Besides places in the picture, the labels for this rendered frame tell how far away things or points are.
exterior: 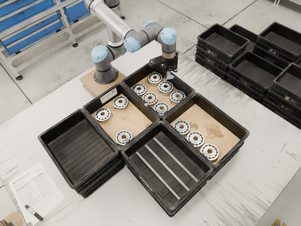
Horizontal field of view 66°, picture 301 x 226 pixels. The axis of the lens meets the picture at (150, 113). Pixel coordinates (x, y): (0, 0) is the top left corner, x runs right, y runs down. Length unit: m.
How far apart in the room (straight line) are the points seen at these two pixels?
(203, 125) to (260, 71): 1.18
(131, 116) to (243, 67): 1.37
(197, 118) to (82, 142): 0.72
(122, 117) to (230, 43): 1.46
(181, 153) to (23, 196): 0.96
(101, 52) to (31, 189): 0.96
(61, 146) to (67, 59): 1.94
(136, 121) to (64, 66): 1.91
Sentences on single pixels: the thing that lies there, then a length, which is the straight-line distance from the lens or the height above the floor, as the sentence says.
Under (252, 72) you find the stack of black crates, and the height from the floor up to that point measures 0.38.
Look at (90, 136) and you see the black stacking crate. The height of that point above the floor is 0.83.
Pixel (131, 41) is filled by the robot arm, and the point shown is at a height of 1.34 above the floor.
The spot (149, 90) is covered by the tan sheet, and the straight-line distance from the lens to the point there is 1.59.
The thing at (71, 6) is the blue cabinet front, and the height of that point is 0.50.
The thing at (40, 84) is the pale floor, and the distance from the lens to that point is 3.12.
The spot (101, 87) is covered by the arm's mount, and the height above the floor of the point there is 0.80.
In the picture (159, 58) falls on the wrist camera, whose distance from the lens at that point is 1.32.
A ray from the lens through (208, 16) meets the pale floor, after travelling 3.72.
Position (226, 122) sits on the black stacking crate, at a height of 0.88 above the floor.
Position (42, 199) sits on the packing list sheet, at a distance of 1.57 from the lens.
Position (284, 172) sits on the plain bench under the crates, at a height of 0.70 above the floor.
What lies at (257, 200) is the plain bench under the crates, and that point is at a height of 0.70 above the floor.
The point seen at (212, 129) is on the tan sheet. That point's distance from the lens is 1.45.
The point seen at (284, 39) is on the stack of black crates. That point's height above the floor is 0.49.
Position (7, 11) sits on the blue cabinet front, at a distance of 2.95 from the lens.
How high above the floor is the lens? 2.07
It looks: 56 degrees down
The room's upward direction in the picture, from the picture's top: 6 degrees counter-clockwise
